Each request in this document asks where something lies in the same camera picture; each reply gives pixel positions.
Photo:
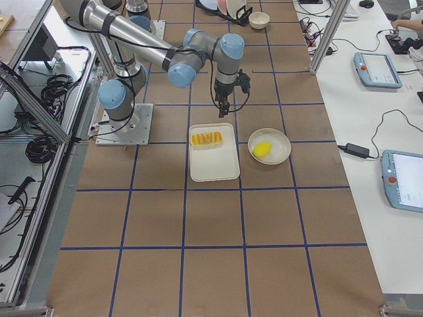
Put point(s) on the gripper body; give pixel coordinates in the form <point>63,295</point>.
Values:
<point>221,91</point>

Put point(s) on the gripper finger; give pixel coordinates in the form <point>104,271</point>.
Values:
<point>221,106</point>
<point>226,108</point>

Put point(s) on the bread roll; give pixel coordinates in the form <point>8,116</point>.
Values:
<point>207,139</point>

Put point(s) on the blue plate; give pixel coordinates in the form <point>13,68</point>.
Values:
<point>210,5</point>

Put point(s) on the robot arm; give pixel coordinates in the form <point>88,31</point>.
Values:
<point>181,64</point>
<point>138,8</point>

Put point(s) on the cream plate with lemon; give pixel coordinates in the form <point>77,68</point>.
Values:
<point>281,146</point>

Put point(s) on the cream plate in rack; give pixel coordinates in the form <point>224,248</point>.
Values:
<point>235,8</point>

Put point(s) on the pink plate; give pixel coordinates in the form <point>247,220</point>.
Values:
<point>222,6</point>

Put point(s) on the white tray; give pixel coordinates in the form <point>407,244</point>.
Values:
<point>214,162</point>

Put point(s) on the yellow lemon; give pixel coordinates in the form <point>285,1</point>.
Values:
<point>262,149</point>

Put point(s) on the black dish rack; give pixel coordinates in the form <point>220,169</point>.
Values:
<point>244,19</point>

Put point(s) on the cream bowl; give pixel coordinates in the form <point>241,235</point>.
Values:
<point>259,20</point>

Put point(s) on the black power adapter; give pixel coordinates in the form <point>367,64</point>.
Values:
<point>356,150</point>

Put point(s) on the far teach pendant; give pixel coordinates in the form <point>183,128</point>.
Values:
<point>376,70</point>

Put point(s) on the teach pendant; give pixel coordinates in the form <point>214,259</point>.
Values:
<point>376,70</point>
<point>402,179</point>

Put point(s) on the near teach pendant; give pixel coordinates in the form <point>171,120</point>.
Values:
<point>402,179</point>

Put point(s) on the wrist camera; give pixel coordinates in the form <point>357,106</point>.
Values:
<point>244,82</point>

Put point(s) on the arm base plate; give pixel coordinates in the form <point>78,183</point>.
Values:
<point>135,131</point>
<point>157,28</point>

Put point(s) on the aluminium frame post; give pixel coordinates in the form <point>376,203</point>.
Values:
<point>328,34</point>

